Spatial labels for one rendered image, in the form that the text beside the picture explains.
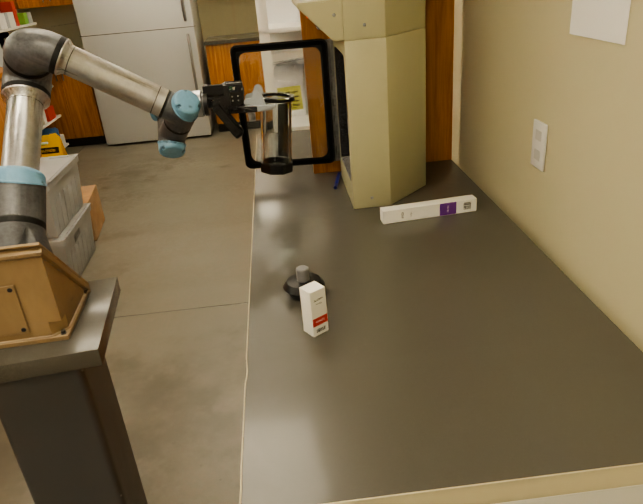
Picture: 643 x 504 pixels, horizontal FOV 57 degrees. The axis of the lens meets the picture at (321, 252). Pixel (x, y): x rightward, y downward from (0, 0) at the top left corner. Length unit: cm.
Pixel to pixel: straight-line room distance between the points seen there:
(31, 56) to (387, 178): 97
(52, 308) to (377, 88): 97
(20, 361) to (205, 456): 116
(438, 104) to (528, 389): 126
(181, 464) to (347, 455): 147
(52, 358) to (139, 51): 555
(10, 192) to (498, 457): 107
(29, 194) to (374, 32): 92
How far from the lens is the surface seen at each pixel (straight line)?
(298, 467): 91
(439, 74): 208
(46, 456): 154
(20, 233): 135
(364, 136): 168
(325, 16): 162
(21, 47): 166
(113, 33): 669
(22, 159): 161
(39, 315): 132
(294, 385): 105
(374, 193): 173
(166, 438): 246
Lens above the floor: 159
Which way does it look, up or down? 26 degrees down
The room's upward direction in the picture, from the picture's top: 5 degrees counter-clockwise
